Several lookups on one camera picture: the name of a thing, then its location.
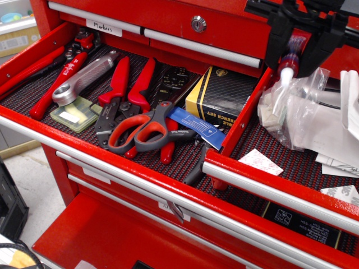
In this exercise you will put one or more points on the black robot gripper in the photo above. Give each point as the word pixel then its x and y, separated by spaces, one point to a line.
pixel 323 22

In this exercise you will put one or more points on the red threadlocker glue tube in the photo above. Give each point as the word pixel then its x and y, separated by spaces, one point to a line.
pixel 290 60

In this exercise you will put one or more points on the silver drawer lock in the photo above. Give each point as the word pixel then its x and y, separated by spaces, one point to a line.
pixel 198 24

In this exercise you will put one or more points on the clear plastic bag of parts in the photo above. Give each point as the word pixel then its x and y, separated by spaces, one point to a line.
pixel 287 109

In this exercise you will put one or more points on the white paper sheets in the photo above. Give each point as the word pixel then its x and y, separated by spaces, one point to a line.
pixel 328 131

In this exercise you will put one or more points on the black yellow wrench set box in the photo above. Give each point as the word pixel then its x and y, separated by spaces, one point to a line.
pixel 220 95

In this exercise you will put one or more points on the white adhesive pad square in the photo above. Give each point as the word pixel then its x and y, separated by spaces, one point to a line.
pixel 257 160

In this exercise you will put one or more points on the blue packaging card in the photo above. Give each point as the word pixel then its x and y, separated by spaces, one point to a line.
pixel 207 131

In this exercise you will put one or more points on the black crimping tool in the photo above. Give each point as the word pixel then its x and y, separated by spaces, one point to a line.
pixel 174 80

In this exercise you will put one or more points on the white 3M adhesive pad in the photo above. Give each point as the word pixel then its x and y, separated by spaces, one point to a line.
pixel 347 193

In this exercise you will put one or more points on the red grey scissors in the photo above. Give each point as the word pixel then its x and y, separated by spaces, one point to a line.
pixel 146 131

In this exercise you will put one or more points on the black drill bit box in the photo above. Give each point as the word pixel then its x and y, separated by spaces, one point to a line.
pixel 302 224

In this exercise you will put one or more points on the white markers label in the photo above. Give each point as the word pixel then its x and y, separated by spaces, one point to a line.
pixel 100 26

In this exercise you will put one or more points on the green plastic small case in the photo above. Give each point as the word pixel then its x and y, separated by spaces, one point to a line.
pixel 77 116

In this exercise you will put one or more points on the silver ratchet wrench tool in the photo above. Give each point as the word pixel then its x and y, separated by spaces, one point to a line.
pixel 70 89

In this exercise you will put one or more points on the red tool chest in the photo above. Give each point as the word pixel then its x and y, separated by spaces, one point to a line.
pixel 120 211

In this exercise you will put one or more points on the cardboard box background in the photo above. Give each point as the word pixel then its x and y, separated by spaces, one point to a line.
pixel 12 43

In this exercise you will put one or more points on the black box on floor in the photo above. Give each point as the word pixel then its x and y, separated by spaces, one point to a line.
pixel 14 211

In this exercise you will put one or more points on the black grey handled tool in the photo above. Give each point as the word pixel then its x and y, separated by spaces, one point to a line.
pixel 196 174

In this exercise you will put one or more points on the red handled crimping pliers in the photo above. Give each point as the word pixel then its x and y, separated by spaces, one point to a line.
pixel 122 101

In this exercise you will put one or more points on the red handled wire stripper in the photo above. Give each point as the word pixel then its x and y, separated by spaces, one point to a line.
pixel 70 57

